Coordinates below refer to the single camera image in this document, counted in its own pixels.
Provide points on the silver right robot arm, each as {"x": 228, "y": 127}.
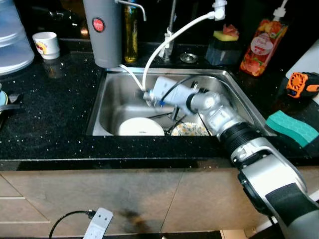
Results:
{"x": 269, "y": 174}

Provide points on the stainless steel sink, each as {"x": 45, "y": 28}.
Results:
{"x": 119, "y": 99}

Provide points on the white plate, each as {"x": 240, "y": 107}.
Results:
{"x": 140, "y": 127}

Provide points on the floral patterned plate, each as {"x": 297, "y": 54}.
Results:
{"x": 189, "y": 130}

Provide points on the round steel counter cap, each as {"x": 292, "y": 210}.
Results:
{"x": 188, "y": 58}

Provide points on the steel sink faucet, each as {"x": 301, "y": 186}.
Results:
{"x": 169, "y": 44}

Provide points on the yellow oil bottle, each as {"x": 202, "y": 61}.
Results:
{"x": 130, "y": 42}

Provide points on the grey canister with red logo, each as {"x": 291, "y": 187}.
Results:
{"x": 102, "y": 45}

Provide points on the black sponge holder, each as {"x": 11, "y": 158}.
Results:
{"x": 224, "y": 54}

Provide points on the yellow sponge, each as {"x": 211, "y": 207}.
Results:
{"x": 222, "y": 36}

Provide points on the beige cabinet front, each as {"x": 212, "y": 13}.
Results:
{"x": 149, "y": 199}

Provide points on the pink scrubber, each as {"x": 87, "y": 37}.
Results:
{"x": 231, "y": 30}

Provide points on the white printed mug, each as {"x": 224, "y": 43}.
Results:
{"x": 46, "y": 46}

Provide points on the orange dish soap bottle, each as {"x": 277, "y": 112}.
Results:
{"x": 261, "y": 47}

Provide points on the green sponge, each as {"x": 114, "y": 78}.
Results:
{"x": 291, "y": 128}

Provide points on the orange black handheld device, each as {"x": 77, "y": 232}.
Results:
{"x": 299, "y": 83}

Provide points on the teal plate with tan rim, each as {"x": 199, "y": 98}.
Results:
{"x": 2, "y": 98}

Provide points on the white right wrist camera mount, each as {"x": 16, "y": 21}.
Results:
{"x": 169, "y": 92}

